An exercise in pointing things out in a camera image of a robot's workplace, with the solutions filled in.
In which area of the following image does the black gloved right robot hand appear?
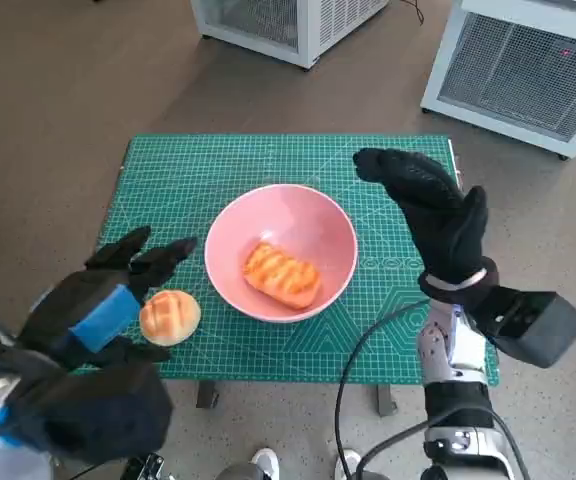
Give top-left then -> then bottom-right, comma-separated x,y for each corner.
351,147 -> 489,287

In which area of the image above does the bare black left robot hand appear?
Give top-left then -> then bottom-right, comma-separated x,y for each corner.
17,225 -> 199,374

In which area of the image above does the round toy bread bun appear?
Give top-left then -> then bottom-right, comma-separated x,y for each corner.
139,289 -> 202,347

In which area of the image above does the pink bowl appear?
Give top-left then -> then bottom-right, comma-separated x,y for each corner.
203,183 -> 359,323

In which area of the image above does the oblong grilled toy bread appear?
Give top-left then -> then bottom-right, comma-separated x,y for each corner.
241,242 -> 323,309

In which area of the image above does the green cutting mat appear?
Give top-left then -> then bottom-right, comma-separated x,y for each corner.
70,133 -> 500,386

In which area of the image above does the white mesh cabinet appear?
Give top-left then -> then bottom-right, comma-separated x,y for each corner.
187,0 -> 389,70
420,0 -> 576,161

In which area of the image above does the black electronic board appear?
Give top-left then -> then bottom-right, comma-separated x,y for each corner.
122,452 -> 165,480

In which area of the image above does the grey robot body shell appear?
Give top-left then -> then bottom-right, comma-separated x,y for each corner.
217,462 -> 269,480

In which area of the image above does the white shoe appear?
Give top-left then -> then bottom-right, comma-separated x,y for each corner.
335,448 -> 364,480
250,447 -> 280,480

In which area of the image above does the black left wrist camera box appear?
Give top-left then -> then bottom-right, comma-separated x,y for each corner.
0,344 -> 174,461

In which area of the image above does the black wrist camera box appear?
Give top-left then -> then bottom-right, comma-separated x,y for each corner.
0,344 -> 174,461
472,284 -> 576,369

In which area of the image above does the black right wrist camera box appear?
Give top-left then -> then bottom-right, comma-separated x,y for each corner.
472,284 -> 576,369

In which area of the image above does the dark table leg bracket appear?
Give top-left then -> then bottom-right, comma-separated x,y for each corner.
375,384 -> 399,416
196,382 -> 220,409

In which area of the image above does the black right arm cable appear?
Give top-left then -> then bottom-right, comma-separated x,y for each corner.
335,298 -> 432,480
362,407 -> 532,480

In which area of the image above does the thin black floor cable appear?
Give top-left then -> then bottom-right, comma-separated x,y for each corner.
400,0 -> 425,25

